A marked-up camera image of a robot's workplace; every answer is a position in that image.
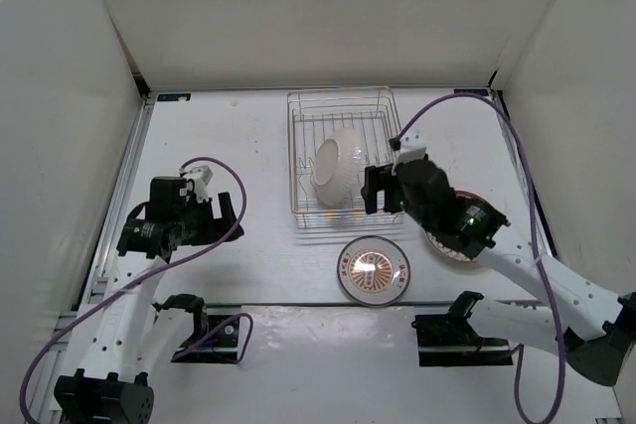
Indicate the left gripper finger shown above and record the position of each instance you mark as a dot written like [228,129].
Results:
[232,234]
[227,209]

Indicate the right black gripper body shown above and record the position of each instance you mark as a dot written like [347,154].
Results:
[394,201]

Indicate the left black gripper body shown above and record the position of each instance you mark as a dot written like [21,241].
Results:
[201,226]

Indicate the white ribbed bowl plate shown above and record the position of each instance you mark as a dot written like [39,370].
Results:
[336,166]

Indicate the wire dish rack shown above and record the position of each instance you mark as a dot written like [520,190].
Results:
[315,114]

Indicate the orange floral rim plate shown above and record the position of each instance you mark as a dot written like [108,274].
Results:
[465,228]

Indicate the red sunburst printed plate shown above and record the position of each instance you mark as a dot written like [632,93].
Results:
[373,271]

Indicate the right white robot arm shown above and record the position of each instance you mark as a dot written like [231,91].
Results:
[426,191]

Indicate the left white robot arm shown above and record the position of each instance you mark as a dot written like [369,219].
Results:
[134,333]

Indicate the blue label sticker left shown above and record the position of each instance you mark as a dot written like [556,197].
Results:
[173,97]

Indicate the blue label sticker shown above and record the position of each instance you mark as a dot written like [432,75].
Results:
[173,97]
[476,91]

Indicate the blue label sticker right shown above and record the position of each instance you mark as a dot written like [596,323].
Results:
[476,91]

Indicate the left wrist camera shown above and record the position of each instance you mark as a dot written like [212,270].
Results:
[197,181]

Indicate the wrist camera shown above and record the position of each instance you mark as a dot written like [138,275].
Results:
[409,147]
[197,181]

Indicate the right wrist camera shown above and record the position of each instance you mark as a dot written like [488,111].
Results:
[409,147]

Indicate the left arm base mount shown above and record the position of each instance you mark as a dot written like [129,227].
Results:
[225,343]

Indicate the left aluminium rail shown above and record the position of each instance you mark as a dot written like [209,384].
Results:
[41,402]

